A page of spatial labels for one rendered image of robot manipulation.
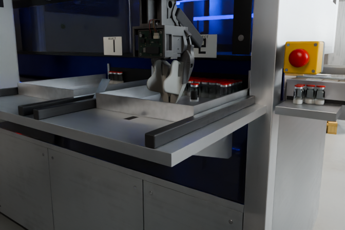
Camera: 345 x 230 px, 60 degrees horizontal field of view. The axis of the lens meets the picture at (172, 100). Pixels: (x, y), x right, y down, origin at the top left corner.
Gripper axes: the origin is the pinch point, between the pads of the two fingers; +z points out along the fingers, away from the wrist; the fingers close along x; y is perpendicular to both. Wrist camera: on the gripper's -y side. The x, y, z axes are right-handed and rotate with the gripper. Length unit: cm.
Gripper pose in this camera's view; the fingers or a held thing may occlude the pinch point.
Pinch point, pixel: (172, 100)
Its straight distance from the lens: 57.8
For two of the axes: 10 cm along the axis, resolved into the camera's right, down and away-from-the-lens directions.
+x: 8.2, 1.0, -5.6
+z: 0.0, 9.8, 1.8
